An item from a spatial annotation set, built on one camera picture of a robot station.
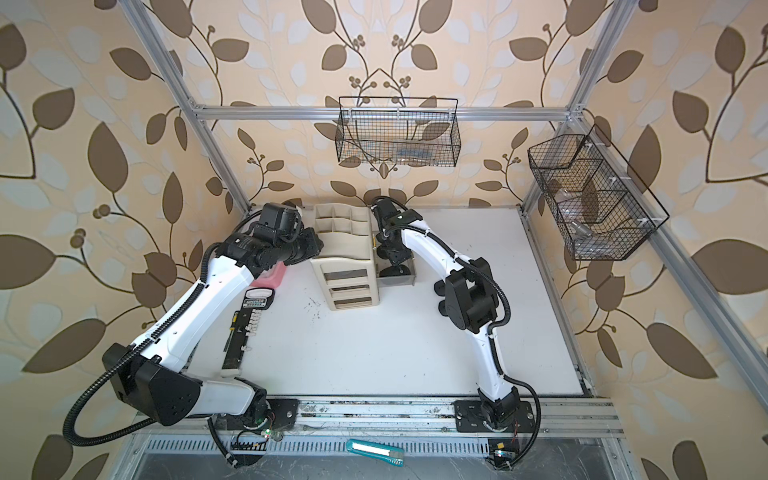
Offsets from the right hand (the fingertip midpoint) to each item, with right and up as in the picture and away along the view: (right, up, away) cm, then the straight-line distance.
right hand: (385, 248), depth 96 cm
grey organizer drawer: (+3, -9, -7) cm, 12 cm away
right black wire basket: (+57, +14, -16) cm, 61 cm away
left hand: (-17, +3, -18) cm, 25 cm away
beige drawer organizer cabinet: (-10, -4, -19) cm, 22 cm away
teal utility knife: (0, -47, -26) cm, 54 cm away
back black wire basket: (+4, +38, 0) cm, 38 cm away
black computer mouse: (+3, -7, -6) cm, 10 cm away
